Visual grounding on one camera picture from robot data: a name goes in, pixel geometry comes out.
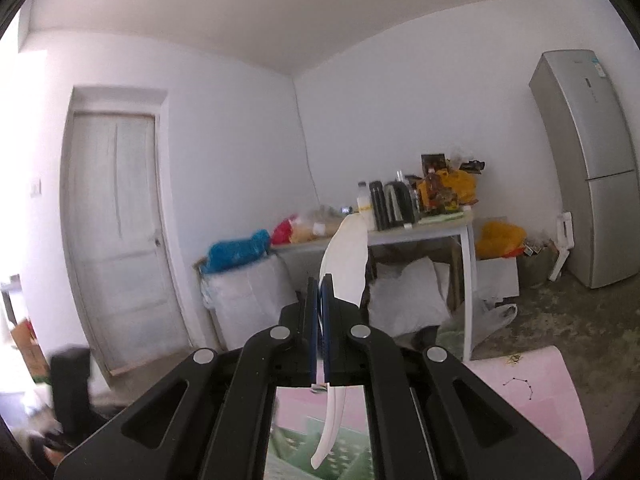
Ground mint green utensil caddy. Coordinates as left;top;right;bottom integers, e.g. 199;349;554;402
263;416;377;480

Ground pink patterned tablecloth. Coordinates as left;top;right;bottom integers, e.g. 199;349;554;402
264;347;594;479

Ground white sack under table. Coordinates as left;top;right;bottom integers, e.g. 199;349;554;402
368;257;450;337

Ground large white plastic sack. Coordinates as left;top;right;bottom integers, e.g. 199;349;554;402
201;255;297;350

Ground white door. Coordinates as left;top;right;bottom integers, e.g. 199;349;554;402
61;87;190;377

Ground blue plastic bag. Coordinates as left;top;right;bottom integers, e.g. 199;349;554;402
198;230;271;274

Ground yellow orange bag on floor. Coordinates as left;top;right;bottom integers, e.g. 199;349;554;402
475;220;527;260

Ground white side table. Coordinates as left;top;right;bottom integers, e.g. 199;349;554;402
271;209;476;363

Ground red plastic bag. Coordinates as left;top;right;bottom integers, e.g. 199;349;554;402
271;214;297;246

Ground black kettle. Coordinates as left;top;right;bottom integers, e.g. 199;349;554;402
384;181;419;228

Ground white bottle yellow band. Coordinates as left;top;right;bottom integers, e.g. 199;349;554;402
357;181;376;232

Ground black thermos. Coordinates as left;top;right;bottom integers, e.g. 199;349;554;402
369;181;390;231

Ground silver refrigerator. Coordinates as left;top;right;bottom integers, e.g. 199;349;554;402
529;50;639;288

